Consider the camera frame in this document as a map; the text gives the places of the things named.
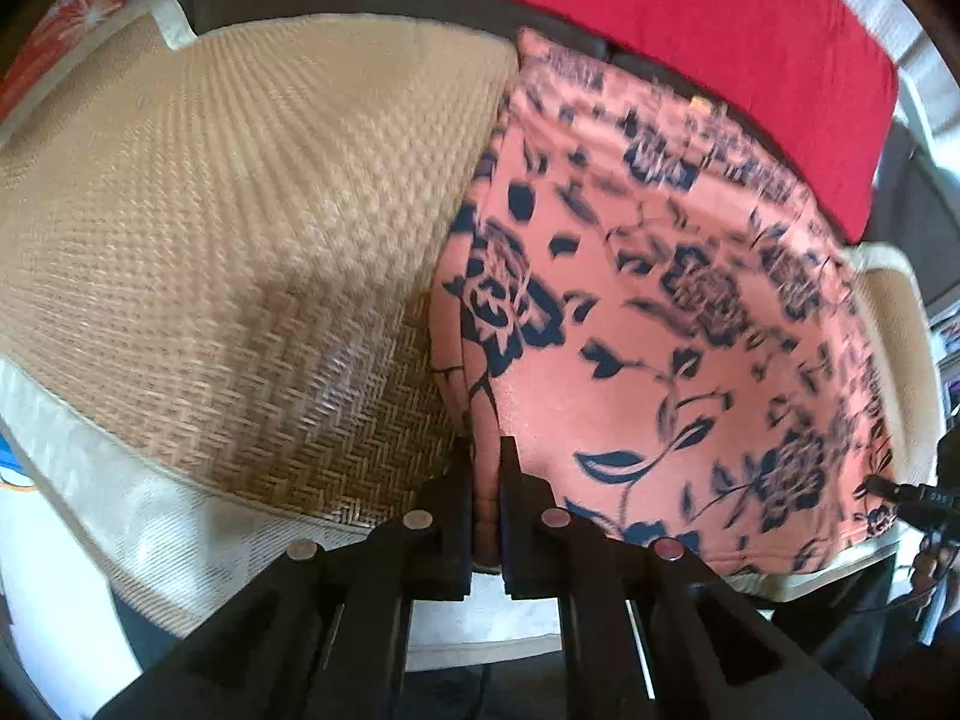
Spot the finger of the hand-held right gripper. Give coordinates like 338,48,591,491
862,475,960,535

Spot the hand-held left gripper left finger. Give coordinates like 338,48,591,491
94,435,475,720

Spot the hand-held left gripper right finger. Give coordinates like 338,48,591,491
499,435,875,720

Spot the pink floral garment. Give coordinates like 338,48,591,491
427,26,901,578

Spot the person's right hand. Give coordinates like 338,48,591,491
910,532,959,595

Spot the woven mat with cream border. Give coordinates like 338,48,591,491
0,0,946,653

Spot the red blanket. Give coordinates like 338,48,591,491
466,0,899,237

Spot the red patterned box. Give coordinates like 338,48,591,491
0,0,125,121

